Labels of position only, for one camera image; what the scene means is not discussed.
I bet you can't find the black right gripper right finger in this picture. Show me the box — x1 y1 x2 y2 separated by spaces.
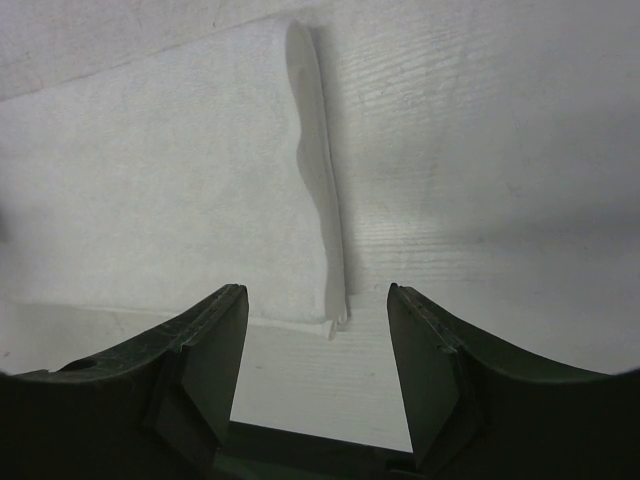
387 284 639 479

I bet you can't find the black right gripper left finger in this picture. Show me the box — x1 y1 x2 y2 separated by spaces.
1 284 249 479

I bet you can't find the white terry towel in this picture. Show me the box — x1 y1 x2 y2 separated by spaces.
1 17 348 337

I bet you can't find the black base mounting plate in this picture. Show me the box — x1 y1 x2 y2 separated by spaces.
215 422 423 479

